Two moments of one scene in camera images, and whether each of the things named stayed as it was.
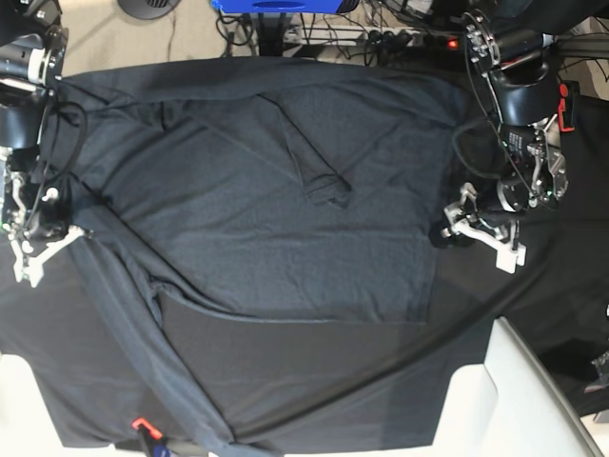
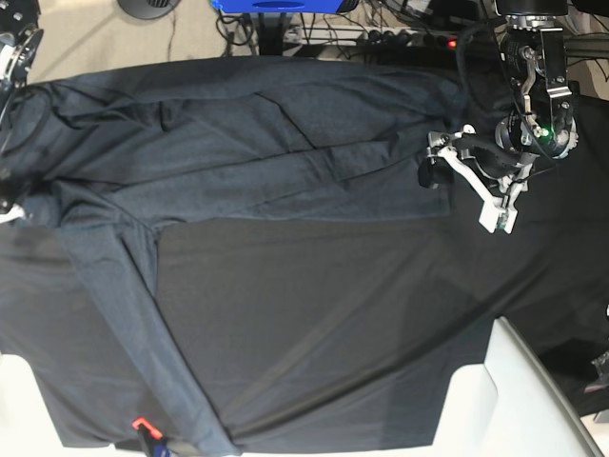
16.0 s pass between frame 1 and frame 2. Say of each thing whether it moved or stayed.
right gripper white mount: moved
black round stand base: stayed
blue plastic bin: stayed
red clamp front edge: stayed
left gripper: moved
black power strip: stayed
